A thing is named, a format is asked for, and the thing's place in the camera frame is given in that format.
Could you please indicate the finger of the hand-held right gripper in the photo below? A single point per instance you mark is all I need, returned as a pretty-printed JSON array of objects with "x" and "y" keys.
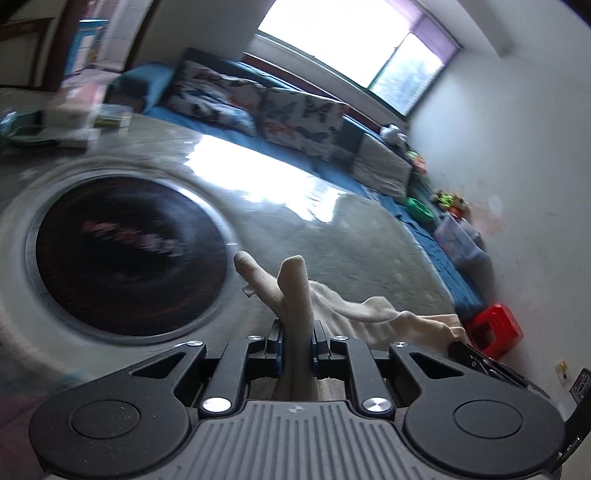
[{"x": 489, "y": 367}]

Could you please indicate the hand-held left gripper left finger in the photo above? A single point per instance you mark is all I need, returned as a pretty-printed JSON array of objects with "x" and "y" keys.
[{"x": 276, "y": 353}]

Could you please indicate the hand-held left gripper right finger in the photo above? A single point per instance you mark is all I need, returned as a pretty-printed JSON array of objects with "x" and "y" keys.
[{"x": 317, "y": 353}]

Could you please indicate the beige cloth towel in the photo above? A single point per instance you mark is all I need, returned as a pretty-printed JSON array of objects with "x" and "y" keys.
[{"x": 295, "y": 295}]

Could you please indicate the red plastic stool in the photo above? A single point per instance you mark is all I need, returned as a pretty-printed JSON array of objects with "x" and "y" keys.
[{"x": 494, "y": 330}]

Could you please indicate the blue sofa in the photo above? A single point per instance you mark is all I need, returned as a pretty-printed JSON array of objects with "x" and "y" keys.
[{"x": 443, "y": 258}]

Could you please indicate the clear plastic storage bin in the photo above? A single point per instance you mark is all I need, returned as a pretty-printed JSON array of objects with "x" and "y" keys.
[{"x": 457, "y": 242}]

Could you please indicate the pile of small toys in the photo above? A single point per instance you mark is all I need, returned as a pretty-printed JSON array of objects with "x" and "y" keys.
[{"x": 450, "y": 201}]

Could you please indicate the green plastic bowl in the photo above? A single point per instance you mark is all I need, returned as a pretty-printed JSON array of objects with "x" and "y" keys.
[{"x": 419, "y": 210}]

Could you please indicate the round dark inset cooktop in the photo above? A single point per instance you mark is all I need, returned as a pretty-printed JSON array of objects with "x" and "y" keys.
[{"x": 129, "y": 258}]

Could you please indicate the grey cushion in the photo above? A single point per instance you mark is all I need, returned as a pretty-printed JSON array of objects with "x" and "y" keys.
[{"x": 383, "y": 164}]

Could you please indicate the butterfly print cushion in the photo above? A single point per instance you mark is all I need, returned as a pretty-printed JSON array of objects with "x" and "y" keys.
[
  {"x": 304, "y": 122},
  {"x": 207, "y": 97}
]

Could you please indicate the white plush toy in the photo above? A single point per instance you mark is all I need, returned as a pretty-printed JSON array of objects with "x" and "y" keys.
[{"x": 395, "y": 134}]

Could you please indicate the small green and white box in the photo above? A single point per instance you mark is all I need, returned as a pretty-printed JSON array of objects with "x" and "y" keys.
[{"x": 113, "y": 117}]

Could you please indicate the blue bolster cushion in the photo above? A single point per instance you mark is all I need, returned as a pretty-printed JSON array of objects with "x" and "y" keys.
[{"x": 143, "y": 85}]

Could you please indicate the large window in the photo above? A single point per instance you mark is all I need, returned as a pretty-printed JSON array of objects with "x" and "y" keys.
[{"x": 341, "y": 41}]

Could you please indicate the pink plastic-wrapped pack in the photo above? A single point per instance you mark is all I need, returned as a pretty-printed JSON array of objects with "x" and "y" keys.
[{"x": 85, "y": 92}]

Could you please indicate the blue and white cabinet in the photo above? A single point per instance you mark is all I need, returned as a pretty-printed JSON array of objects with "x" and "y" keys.
[{"x": 81, "y": 46}]

